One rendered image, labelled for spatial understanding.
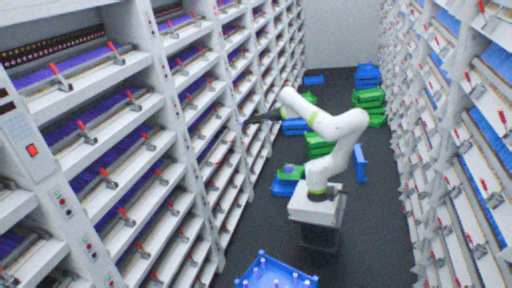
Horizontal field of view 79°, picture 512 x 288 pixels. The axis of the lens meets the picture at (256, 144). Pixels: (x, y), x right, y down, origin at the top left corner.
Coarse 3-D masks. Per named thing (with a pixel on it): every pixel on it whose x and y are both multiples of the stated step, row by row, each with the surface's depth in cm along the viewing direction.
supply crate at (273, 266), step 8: (264, 256) 146; (256, 264) 144; (272, 264) 145; (280, 264) 141; (248, 272) 140; (264, 272) 143; (272, 272) 143; (280, 272) 142; (288, 272) 140; (296, 272) 136; (240, 280) 136; (248, 280) 141; (256, 280) 140; (264, 280) 139; (272, 280) 139; (280, 280) 138; (288, 280) 138; (304, 280) 135; (312, 280) 129
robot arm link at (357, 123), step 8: (352, 112) 158; (360, 112) 158; (352, 120) 156; (360, 120) 157; (368, 120) 159; (352, 128) 156; (360, 128) 159; (344, 136) 169; (352, 136) 166; (336, 144) 182; (344, 144) 174; (352, 144) 172; (336, 152) 183; (344, 152) 179; (336, 160) 186; (344, 160) 185; (336, 168) 188; (344, 168) 191
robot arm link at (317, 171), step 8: (312, 160) 192; (320, 160) 189; (328, 160) 188; (312, 168) 185; (320, 168) 184; (328, 168) 186; (312, 176) 186; (320, 176) 185; (328, 176) 189; (312, 184) 189; (320, 184) 188; (312, 192) 193; (320, 192) 191
